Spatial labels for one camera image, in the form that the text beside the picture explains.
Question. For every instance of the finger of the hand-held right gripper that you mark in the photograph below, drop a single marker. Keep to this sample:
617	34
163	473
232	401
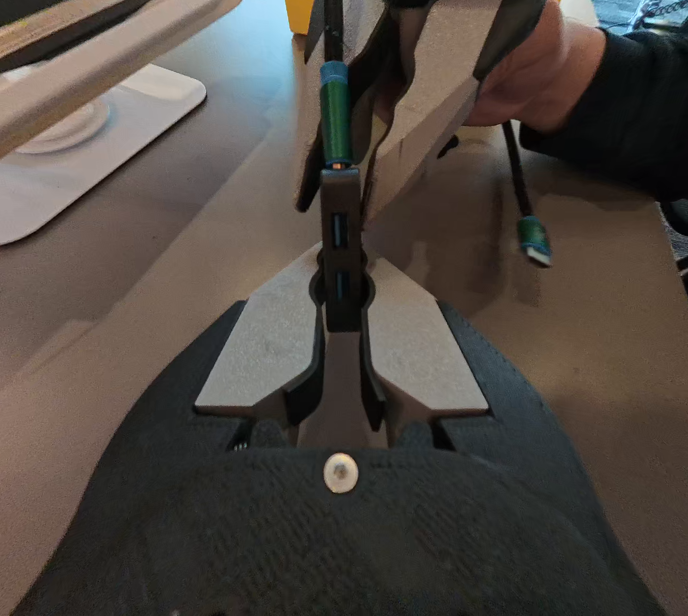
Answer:
360	19
446	67

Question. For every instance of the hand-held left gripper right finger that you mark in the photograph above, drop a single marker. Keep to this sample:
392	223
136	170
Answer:
424	352

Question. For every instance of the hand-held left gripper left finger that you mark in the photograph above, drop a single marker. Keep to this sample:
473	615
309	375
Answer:
258	352

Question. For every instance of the black USB hub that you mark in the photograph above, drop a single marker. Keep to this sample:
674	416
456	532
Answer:
338	196

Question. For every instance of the person's right forearm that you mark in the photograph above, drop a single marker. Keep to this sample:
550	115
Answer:
634	105

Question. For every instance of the person's right hand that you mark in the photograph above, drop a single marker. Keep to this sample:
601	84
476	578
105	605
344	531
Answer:
543	73

